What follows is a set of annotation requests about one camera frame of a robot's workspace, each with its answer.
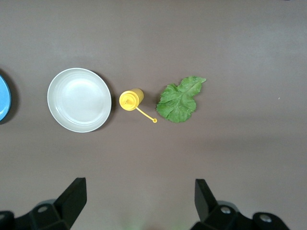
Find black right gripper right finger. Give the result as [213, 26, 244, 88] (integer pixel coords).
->
[191, 178, 292, 230]

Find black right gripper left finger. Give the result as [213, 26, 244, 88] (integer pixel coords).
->
[0, 177, 87, 230]

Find green lettuce leaf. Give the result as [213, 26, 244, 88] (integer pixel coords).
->
[155, 76, 207, 123]

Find yellow mustard squeeze bottle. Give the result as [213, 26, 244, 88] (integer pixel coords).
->
[119, 88, 158, 124]

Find beige plate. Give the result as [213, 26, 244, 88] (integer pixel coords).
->
[47, 68, 113, 133]

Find blue plate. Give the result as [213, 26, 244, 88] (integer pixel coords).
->
[0, 74, 12, 124]

